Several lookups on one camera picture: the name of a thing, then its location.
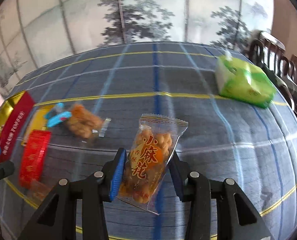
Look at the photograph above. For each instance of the red gold toffee tin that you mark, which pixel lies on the red gold toffee tin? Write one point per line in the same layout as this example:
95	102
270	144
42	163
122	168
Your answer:
13	114

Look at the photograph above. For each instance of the dark wooden chair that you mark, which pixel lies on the dark wooden chair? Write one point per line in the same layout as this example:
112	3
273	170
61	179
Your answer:
268	53

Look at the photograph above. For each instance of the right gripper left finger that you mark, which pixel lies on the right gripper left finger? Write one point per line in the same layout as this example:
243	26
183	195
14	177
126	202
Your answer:
55	218

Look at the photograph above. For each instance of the painted folding screen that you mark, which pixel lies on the painted folding screen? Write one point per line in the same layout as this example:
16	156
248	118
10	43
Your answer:
34	33

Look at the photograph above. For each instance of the yellow snack packet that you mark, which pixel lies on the yellow snack packet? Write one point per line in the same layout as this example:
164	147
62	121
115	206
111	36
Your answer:
38	121

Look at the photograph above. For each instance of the blue plaid tablecloth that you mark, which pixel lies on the blue plaid tablecloth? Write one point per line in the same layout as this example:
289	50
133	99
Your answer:
225	138

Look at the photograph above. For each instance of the fried twist snack bag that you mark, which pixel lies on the fried twist snack bag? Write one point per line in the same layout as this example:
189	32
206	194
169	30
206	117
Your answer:
147	162

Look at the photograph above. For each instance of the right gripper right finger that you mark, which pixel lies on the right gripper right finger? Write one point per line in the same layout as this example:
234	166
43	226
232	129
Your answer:
237	218

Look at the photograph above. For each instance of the red snack box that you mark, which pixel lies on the red snack box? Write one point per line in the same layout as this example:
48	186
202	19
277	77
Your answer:
32	161

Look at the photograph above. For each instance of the green tissue pack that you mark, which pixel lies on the green tissue pack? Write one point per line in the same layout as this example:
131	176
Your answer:
243	81

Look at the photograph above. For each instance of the blue candy packet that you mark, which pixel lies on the blue candy packet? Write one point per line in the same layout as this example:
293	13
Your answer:
57	115

